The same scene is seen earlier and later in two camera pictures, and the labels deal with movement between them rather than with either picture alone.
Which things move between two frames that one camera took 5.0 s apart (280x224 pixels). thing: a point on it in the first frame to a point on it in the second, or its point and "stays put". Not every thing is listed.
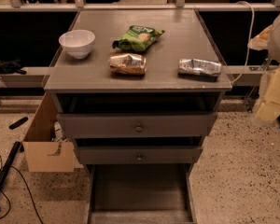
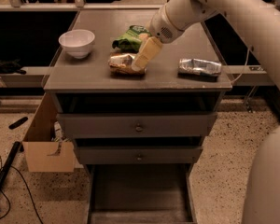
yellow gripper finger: [277, 96] to [163, 31]
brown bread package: [127, 63] stays put
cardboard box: [43, 154] stays put
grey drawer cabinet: [138, 91] stays put
